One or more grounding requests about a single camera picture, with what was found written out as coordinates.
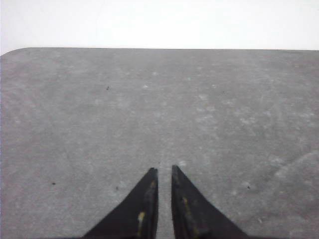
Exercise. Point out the dark grey table mat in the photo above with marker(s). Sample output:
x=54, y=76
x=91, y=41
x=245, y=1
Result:
x=80, y=127

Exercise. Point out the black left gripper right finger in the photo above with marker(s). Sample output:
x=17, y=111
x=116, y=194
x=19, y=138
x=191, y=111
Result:
x=193, y=216

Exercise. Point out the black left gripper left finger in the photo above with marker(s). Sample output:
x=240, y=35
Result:
x=136, y=217

